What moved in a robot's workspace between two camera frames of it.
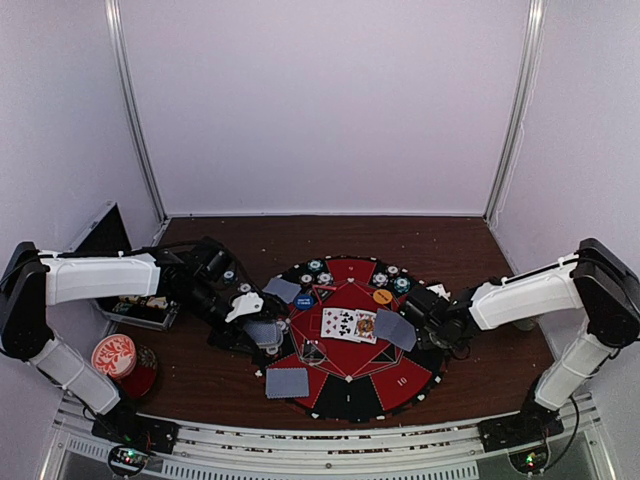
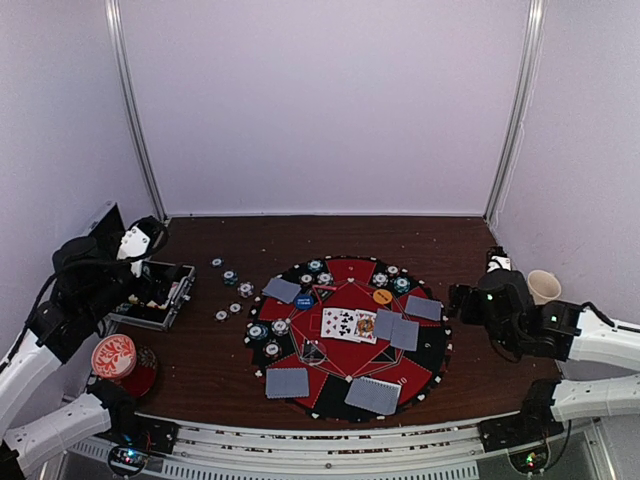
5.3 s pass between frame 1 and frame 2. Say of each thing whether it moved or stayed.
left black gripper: moved
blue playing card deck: moved
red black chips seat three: stayed
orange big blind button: stayed
